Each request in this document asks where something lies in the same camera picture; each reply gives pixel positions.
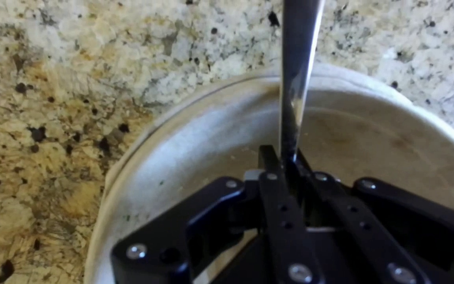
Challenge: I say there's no metal utensil handle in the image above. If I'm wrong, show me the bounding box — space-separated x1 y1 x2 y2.
277 0 327 166

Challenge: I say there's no white ceramic bowl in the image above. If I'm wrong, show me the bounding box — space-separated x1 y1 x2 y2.
97 77 454 284
82 61 454 284

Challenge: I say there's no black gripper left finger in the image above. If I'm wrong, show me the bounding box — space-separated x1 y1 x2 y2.
108 143 324 284

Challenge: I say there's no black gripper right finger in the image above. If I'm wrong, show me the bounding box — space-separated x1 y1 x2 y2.
290 153 454 284

